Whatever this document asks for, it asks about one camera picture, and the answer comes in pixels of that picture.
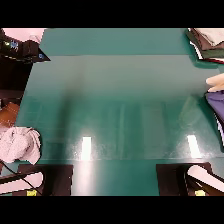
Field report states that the person's hand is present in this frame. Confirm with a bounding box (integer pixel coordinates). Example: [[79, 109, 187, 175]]
[[205, 73, 224, 93]]

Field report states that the purple garment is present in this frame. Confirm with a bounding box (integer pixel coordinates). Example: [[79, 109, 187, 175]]
[[204, 91, 224, 148]]

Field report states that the brown garment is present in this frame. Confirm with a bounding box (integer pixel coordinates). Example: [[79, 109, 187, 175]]
[[187, 29, 218, 52]]

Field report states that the white garment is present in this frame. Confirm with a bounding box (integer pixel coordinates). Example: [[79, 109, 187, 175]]
[[193, 28, 224, 47]]

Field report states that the cream garment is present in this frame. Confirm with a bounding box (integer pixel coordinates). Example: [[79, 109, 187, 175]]
[[0, 126, 43, 166]]

